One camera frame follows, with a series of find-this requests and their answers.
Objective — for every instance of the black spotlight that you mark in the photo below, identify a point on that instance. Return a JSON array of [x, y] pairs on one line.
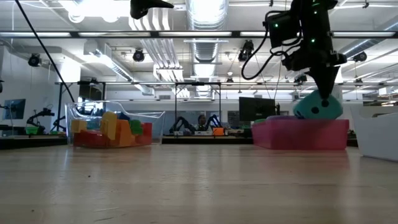
[[34, 60], [138, 55], [360, 56], [300, 79], [245, 51]]

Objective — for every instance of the black aluminium table frame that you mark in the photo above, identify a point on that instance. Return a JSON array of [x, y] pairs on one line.
[[202, 140]]

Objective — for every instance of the black monitor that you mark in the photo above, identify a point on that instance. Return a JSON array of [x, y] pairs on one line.
[[255, 109]]

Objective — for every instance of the silver air duct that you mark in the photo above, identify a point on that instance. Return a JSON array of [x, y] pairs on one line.
[[206, 18]]

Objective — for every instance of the clear plastic bin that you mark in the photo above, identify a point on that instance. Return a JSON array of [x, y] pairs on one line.
[[149, 116]]

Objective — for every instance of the black background robot arm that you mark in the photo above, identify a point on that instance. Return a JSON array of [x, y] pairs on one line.
[[216, 119], [182, 123], [38, 116]]

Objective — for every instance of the teal foam die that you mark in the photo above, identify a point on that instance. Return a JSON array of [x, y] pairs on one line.
[[311, 109]]

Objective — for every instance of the cyan toy brick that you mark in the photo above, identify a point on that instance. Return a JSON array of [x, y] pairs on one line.
[[93, 125]]

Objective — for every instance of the pink plastic bin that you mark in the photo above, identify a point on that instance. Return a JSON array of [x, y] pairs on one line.
[[298, 133]]

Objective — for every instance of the green knobbed toy block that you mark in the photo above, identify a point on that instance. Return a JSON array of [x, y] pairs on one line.
[[136, 127]]

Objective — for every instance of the small orange box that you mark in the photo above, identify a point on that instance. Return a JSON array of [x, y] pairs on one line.
[[218, 131]]

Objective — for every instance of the green foam die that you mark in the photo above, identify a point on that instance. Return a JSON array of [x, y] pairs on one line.
[[261, 120]]

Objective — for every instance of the orange toy block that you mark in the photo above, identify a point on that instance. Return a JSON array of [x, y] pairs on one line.
[[124, 135]]

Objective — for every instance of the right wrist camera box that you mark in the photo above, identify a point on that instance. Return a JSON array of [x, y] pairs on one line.
[[292, 62]]

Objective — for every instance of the black light strip beam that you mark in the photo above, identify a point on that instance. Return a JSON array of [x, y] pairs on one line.
[[186, 34]]

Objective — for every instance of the green crate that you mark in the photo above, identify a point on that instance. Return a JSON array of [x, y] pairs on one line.
[[32, 130]]

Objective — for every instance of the white plastic tray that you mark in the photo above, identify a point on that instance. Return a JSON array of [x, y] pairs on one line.
[[379, 137]]

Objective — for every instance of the dark flat screen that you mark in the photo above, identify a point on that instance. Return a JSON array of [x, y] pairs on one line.
[[15, 109]]

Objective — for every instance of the white column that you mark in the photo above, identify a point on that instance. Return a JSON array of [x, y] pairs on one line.
[[339, 93]]

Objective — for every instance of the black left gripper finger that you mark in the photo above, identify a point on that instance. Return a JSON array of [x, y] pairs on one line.
[[146, 6]]

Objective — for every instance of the blue knobbed toy block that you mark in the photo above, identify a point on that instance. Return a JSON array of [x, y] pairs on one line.
[[123, 117]]

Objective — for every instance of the person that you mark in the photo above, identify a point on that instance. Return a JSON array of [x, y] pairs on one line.
[[202, 121]]

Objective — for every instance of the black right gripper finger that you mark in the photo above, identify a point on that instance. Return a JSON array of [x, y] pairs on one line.
[[323, 82]]

